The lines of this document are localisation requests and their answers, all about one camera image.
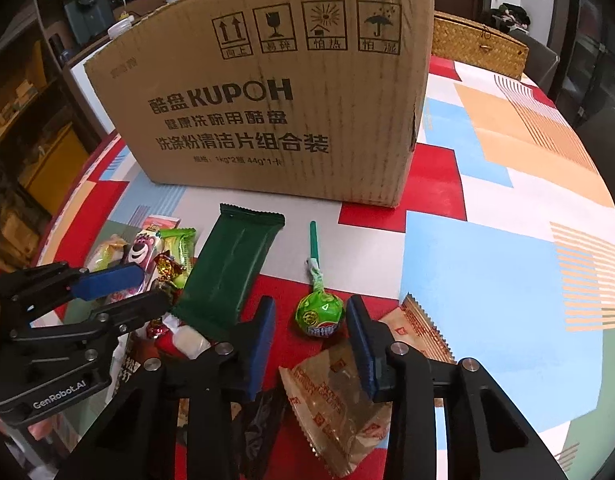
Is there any white Denmas cheese ball packet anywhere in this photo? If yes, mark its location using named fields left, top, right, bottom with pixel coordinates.
left=85, top=234, right=127, bottom=272

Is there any light green candy packet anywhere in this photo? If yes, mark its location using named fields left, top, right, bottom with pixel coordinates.
left=158, top=228, right=196, bottom=289

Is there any pink bear candy packet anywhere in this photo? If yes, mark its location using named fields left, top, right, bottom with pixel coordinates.
left=106, top=214, right=180, bottom=304

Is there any dark green snack bar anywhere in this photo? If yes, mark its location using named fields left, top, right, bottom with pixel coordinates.
left=173, top=204, right=286, bottom=341

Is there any green lollipop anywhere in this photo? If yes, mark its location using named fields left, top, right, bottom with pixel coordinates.
left=294, top=220, right=344, bottom=338

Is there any red wrapped candy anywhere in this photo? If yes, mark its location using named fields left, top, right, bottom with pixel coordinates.
left=154, top=252, right=185, bottom=283

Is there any brown translucent snack wrapper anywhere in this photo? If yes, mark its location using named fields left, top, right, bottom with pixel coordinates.
left=279, top=295, right=456, bottom=478

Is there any colourful patterned tablecloth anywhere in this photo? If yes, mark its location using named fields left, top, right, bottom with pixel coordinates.
left=37, top=58, right=615, bottom=479

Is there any brown cardboard box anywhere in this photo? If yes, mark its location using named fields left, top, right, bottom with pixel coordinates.
left=85, top=0, right=434, bottom=207

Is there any dark chair right side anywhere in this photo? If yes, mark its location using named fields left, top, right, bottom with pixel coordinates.
left=574, top=105, right=615, bottom=241

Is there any dark chair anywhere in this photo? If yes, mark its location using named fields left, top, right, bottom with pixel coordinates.
left=574, top=105, right=615, bottom=241
left=508, top=28, right=560, bottom=93

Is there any woven wicker box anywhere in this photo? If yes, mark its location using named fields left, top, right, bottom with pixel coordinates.
left=431, top=11, right=529, bottom=80

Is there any dark chair far right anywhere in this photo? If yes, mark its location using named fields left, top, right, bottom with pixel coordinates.
left=508, top=28, right=560, bottom=93

